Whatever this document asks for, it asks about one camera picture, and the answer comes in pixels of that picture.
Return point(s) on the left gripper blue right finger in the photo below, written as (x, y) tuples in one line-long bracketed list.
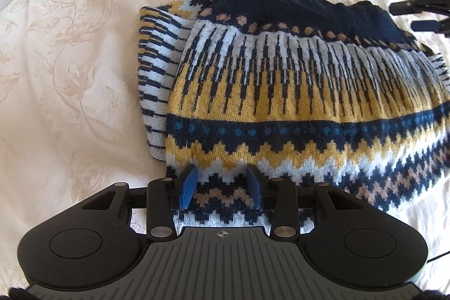
[(278, 195)]

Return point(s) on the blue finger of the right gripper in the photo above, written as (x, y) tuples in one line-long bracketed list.
[(431, 26), (406, 7)]

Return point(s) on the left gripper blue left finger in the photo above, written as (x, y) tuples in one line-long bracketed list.
[(165, 195)]

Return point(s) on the navy yellow patterned knit sweater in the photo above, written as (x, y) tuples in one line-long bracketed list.
[(306, 90)]

